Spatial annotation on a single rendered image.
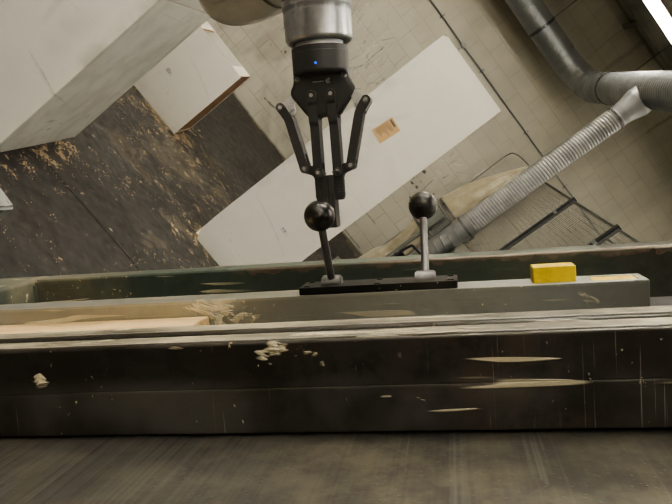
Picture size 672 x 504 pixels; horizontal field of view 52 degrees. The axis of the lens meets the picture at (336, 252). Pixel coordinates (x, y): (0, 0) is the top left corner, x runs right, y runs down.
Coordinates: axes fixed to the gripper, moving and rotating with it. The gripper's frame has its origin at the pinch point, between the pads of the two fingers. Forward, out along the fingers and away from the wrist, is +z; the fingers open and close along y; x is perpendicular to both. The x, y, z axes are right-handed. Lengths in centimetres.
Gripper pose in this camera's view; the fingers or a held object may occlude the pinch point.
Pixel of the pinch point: (331, 201)
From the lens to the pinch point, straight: 92.1
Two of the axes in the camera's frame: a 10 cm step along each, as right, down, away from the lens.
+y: -9.8, 0.6, 1.7
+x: -1.7, 1.1, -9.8
